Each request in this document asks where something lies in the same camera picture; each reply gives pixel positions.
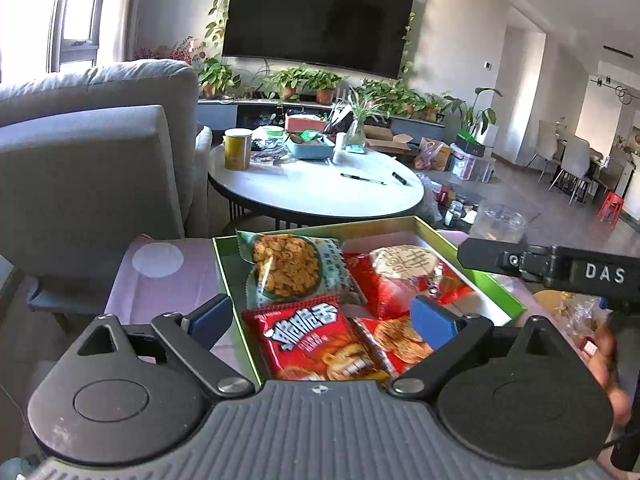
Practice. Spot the grey television console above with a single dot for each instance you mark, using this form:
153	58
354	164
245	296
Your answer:
220	112

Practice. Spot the potted green plant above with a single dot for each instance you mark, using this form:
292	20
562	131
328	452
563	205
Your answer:
215	77
287	82
325	87

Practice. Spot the window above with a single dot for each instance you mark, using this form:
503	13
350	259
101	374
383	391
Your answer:
80	15

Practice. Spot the green cardboard box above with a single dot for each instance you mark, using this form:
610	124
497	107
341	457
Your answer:
235	280

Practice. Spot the orange plastic bag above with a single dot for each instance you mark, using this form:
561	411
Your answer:
432	156

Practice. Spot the red chips snack packet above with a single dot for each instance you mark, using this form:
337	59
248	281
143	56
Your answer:
395	345

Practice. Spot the red plastic stool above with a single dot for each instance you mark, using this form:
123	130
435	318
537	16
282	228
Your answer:
611	207

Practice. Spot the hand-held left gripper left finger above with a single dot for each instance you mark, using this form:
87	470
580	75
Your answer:
210	317

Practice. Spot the white bottle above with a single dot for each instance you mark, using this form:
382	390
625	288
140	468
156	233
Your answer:
340	149

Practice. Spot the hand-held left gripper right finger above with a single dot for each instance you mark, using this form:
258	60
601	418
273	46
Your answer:
432	322

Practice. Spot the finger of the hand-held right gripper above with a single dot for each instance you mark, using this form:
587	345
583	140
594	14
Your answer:
495	257

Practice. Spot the teal tray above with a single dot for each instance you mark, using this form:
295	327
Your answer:
312	151

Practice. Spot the pink box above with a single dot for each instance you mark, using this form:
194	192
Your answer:
305	122

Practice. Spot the row of potted plants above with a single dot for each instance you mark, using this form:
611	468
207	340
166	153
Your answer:
400	100

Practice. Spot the clear snack packet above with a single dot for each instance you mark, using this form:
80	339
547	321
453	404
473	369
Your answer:
570	315

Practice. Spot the large leaf potted plant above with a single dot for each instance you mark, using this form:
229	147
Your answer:
475	110

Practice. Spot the red round cracker packet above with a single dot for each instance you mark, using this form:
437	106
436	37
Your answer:
400	272

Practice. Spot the black wall television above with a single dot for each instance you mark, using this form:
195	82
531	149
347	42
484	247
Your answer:
315	15

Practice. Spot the white dining chair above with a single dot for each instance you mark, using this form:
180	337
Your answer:
542	147
572	165

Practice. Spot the clear plastic container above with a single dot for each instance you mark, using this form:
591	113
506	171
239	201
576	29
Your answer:
497	222

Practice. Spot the person's right hand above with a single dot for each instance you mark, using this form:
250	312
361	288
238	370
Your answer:
606	365

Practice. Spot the clear storage bin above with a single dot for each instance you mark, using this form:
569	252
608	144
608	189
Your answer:
475	167

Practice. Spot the round white coffee table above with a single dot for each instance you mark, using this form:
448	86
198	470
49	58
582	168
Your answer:
310	190

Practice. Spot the open cardboard box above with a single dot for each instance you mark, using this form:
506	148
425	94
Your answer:
387	141

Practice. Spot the small jar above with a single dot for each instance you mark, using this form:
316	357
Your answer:
454	214

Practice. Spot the red flower bouquet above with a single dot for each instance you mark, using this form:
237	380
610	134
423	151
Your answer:
170	52

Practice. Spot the green black box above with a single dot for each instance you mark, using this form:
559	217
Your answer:
469	144

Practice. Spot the glass vase with plant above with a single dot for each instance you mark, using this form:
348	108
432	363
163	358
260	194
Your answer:
356	130

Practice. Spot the black marker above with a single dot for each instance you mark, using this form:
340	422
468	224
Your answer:
401	178

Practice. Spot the dining table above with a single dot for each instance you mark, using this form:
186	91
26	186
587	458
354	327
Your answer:
612	170

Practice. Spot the green snack packet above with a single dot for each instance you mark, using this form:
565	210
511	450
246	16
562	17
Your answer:
290	270

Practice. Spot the red yellow snack packet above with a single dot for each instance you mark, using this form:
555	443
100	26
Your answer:
310	345

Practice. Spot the grey sofa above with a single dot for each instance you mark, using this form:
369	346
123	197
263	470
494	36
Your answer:
90	170

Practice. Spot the black pen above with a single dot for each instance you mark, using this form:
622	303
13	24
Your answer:
362	178

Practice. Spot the yellow canister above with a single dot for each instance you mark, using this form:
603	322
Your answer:
237	152

